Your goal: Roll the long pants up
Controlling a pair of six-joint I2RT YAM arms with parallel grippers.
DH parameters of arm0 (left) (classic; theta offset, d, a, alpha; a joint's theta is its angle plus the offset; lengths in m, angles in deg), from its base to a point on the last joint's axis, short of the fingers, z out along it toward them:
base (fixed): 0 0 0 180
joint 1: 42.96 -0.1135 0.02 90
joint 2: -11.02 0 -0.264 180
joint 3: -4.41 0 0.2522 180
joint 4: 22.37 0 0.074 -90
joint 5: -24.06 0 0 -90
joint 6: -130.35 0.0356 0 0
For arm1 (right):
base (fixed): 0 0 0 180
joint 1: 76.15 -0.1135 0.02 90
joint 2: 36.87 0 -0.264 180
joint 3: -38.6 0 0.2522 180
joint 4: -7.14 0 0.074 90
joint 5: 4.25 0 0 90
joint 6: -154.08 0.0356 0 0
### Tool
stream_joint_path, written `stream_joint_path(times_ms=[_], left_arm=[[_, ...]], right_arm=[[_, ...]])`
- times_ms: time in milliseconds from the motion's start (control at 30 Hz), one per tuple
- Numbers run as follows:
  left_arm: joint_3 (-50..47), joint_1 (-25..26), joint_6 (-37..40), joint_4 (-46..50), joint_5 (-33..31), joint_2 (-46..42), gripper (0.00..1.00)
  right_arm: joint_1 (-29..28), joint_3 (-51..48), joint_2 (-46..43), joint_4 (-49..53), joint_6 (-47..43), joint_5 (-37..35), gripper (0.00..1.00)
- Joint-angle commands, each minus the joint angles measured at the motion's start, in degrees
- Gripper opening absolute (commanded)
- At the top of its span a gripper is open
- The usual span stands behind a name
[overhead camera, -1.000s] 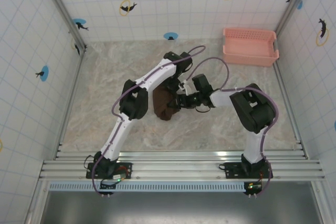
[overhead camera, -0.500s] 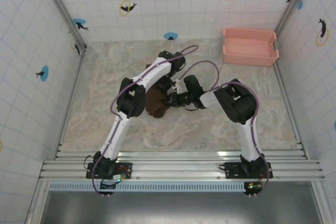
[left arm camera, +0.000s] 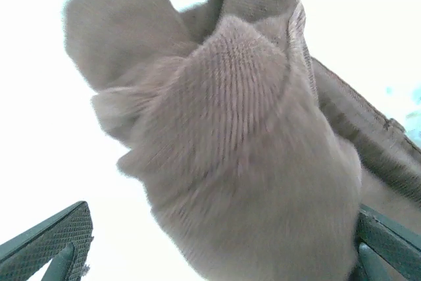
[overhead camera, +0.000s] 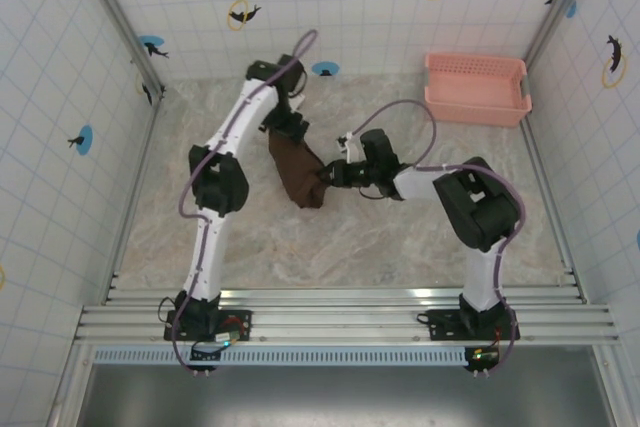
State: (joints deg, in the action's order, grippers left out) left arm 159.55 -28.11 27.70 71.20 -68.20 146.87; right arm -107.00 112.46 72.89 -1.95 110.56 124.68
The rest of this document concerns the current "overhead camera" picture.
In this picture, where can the aluminium corner post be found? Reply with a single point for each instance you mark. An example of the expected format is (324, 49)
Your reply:
(562, 2)
(117, 17)

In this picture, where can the aluminium front rail frame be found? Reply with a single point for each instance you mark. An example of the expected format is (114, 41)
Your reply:
(350, 319)

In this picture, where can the pink plastic basket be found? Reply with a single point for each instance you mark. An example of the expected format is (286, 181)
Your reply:
(475, 92)

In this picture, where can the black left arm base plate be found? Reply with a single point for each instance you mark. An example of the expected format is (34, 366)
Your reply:
(175, 334)

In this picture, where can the blue oval fin sticker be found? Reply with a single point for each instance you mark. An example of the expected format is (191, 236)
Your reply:
(325, 69)

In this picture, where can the grey metal front panel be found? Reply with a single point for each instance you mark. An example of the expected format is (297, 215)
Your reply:
(350, 397)

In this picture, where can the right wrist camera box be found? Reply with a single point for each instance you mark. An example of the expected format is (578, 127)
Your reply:
(351, 144)

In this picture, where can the shark sticker blue circle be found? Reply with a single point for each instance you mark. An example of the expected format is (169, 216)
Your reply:
(152, 44)

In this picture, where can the left green circuit board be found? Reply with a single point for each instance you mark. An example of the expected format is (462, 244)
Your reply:
(226, 339)

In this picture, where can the right green circuit board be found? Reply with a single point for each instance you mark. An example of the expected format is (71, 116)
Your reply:
(484, 356)

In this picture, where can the aluminium side rail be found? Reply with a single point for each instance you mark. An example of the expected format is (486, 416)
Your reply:
(542, 177)
(127, 197)

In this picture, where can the brown long pants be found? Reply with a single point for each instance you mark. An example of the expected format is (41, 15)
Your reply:
(300, 172)

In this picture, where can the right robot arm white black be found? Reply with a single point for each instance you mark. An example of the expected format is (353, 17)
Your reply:
(480, 212)

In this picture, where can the green circuit board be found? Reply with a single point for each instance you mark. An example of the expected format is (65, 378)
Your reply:
(226, 339)
(484, 356)

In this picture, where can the seal sticker blue circle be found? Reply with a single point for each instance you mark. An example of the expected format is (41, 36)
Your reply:
(84, 139)

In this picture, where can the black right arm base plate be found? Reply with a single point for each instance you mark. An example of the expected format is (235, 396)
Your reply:
(440, 332)

